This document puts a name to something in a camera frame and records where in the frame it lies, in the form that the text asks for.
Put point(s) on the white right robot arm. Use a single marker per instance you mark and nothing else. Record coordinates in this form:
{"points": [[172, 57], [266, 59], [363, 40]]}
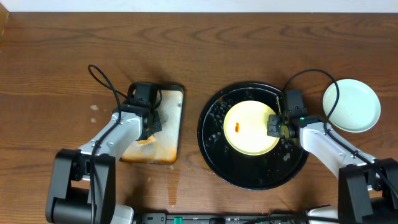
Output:
{"points": [[367, 187]]}

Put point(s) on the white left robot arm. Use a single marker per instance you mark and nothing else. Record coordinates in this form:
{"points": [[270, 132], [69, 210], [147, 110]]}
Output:
{"points": [[83, 182]]}

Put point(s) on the rectangular black soap tray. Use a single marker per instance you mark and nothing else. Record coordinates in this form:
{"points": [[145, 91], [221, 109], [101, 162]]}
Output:
{"points": [[164, 150]]}

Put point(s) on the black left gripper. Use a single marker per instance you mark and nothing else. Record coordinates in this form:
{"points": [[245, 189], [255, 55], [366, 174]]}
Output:
{"points": [[154, 125]]}

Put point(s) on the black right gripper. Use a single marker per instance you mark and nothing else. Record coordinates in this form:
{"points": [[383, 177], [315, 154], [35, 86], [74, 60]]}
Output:
{"points": [[274, 126]]}

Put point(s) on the green yellow sponge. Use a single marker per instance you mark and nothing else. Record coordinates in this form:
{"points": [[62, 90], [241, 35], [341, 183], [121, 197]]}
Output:
{"points": [[149, 140]]}

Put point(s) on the pale yellow plate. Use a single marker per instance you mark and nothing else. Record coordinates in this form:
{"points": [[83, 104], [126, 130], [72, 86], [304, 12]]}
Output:
{"points": [[245, 128]]}

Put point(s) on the black rail at table edge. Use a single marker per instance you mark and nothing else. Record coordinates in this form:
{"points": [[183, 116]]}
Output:
{"points": [[163, 218]]}

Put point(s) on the mint green plate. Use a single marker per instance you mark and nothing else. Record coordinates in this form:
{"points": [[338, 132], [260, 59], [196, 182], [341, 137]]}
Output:
{"points": [[354, 107]]}

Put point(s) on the round black tray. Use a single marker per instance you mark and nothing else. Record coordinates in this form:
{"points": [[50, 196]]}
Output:
{"points": [[261, 172]]}

